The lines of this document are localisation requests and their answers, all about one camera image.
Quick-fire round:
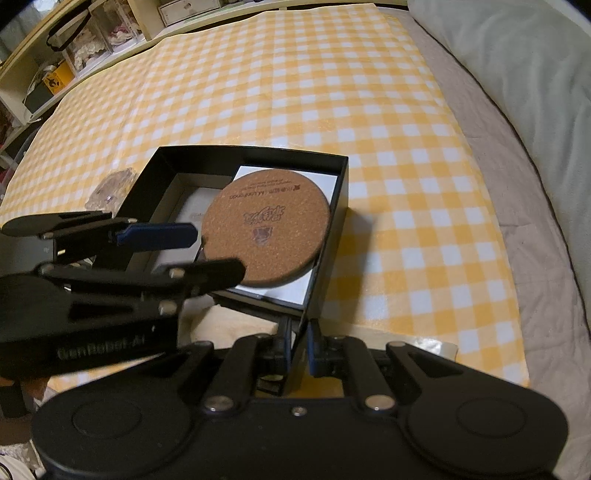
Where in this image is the white Chanel box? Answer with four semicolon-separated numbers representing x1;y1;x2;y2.
232;165;338;306

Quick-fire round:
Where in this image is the round cork coaster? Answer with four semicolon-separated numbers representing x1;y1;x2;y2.
201;169;331;287

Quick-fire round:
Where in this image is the black tray box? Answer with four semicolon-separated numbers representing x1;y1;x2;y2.
108;144;350;395

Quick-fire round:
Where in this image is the clear plastic lash case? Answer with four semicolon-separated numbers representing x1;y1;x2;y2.
85;168;138;217

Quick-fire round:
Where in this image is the yellow white checkered cloth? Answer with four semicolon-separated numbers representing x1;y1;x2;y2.
1;5;529;385

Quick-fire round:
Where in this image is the yellow black box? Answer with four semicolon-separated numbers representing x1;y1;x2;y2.
42;60;75;95

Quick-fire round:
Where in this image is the long wooden shelf unit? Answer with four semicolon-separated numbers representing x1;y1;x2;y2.
0;0;408;153

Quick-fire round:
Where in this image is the clear doll display case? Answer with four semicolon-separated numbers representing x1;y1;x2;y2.
46;1;112;75

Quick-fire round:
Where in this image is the grey bed sheet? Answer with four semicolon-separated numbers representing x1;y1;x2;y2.
383;8;590;479

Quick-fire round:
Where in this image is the small wooden drawer organizer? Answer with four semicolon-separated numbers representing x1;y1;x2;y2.
158;0;221;26

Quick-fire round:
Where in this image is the grey pillow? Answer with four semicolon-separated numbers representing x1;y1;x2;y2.
409;1;590;301

